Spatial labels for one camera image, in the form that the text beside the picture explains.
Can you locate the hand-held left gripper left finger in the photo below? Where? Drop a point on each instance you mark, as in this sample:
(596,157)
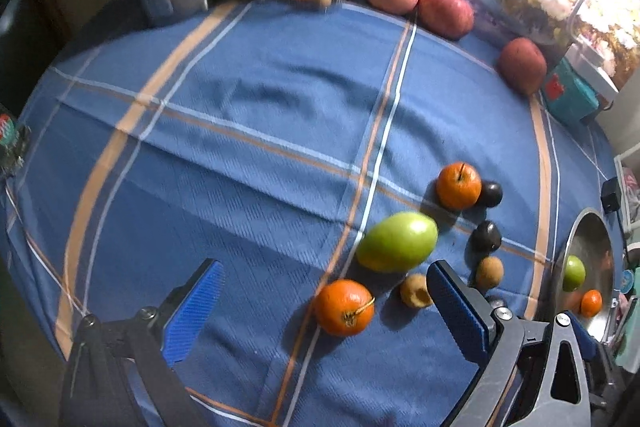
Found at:
(192,312)

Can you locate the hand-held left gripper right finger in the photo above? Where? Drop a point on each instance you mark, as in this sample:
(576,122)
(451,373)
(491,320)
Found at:
(455,312)

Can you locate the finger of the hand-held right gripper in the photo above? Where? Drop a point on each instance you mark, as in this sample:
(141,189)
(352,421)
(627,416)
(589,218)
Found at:
(586,342)

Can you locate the dark plum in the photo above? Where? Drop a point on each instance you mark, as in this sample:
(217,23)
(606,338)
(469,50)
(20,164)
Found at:
(490,194)
(486,237)

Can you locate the green mango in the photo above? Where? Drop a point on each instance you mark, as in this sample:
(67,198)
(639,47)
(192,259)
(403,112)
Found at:
(573,273)
(397,242)

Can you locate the steel bowl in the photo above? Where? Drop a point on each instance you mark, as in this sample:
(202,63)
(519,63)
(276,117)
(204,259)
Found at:
(592,247)

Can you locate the tangerine with stem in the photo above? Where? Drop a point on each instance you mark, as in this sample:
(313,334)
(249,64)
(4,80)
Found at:
(458,185)

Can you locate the black power adapter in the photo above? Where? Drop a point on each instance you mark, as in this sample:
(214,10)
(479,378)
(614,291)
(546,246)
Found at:
(611,199)

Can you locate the blue plaid tablecloth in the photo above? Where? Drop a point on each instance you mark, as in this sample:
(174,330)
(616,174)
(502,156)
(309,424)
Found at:
(250,132)

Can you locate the teal box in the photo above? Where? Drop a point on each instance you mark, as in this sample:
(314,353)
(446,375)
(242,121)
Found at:
(570,94)

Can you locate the dark printed packet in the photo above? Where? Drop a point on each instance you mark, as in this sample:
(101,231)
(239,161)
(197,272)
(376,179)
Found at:
(11,139)

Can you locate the large dark red apple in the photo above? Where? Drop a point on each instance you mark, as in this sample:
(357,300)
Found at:
(521,65)

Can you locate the white power strip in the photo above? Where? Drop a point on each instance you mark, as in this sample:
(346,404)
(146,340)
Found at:
(597,77)

